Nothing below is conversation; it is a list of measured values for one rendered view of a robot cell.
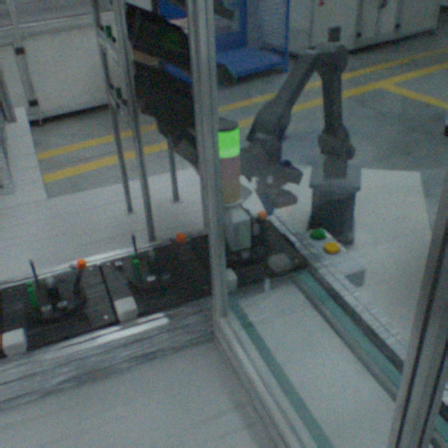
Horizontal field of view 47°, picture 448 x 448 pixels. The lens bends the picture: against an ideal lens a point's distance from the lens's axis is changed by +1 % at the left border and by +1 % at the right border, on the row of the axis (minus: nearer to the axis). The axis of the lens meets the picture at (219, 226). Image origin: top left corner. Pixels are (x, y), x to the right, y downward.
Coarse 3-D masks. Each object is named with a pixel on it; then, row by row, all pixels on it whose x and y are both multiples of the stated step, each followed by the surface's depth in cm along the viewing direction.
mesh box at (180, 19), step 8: (160, 0) 538; (160, 8) 544; (168, 8) 530; (176, 8) 516; (168, 16) 535; (176, 16) 522; (184, 16) 509; (184, 24) 514; (168, 64) 571; (176, 72) 561; (184, 80) 551
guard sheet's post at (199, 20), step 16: (192, 0) 81; (208, 64) 86; (208, 80) 86; (208, 96) 88; (208, 112) 89; (208, 128) 91; (208, 144) 92; (208, 160) 94; (208, 176) 96; (208, 192) 99; (208, 208) 102; (208, 224) 104
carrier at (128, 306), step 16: (128, 256) 136; (144, 256) 132; (160, 256) 132; (192, 256) 135; (112, 272) 131; (128, 272) 127; (144, 272) 127; (160, 272) 126; (176, 272) 126; (192, 272) 129; (112, 288) 125; (128, 288) 125; (144, 288) 122; (160, 288) 122; (176, 288) 124; (192, 288) 124; (208, 288) 123; (128, 304) 117; (144, 304) 120; (160, 304) 119; (176, 304) 120; (128, 320) 117
